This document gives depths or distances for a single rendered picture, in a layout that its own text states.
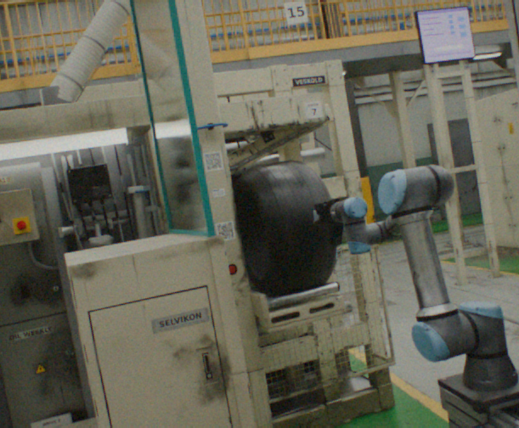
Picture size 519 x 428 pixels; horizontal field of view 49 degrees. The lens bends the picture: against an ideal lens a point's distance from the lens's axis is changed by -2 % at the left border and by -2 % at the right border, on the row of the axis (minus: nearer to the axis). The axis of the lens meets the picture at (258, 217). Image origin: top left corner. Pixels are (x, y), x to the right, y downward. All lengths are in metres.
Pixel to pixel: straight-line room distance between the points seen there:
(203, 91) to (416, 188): 1.10
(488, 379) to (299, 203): 0.99
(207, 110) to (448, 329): 1.31
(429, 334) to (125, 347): 0.79
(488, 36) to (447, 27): 3.10
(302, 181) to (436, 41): 4.21
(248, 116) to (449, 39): 4.01
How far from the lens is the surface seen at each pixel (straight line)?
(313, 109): 2.85
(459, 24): 6.55
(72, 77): 2.63
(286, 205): 2.26
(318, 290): 2.45
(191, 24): 2.47
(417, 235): 1.63
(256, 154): 2.85
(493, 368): 1.74
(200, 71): 2.42
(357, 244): 1.98
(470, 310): 1.70
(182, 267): 1.50
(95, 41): 2.67
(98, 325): 1.48
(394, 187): 1.61
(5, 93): 7.99
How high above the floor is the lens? 1.38
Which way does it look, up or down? 3 degrees down
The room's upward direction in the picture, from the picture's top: 10 degrees counter-clockwise
